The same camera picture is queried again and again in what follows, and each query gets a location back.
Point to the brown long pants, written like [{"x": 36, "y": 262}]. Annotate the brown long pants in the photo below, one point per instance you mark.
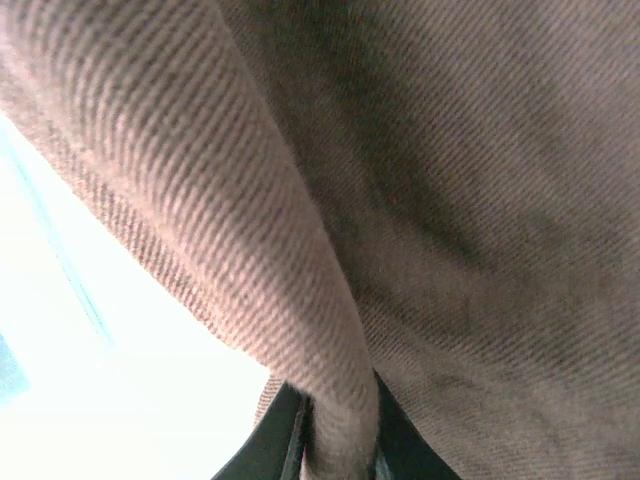
[{"x": 380, "y": 190}]

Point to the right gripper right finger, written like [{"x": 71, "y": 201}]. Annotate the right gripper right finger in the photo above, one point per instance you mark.
[{"x": 405, "y": 445}]

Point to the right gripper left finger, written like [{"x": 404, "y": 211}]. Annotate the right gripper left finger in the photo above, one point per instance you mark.
[{"x": 272, "y": 440}]

